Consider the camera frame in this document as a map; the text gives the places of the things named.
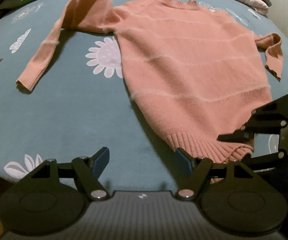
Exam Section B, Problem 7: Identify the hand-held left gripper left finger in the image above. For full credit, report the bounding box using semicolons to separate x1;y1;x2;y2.
24;147;110;201

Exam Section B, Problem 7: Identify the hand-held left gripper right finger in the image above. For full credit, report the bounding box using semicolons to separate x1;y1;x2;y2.
174;147;264;201

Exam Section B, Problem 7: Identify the pink knitted sweater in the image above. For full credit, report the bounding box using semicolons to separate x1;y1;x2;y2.
15;0;284;183

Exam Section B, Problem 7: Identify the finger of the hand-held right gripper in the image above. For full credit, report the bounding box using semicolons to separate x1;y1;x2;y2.
217;105;288;143
242;151;287;172

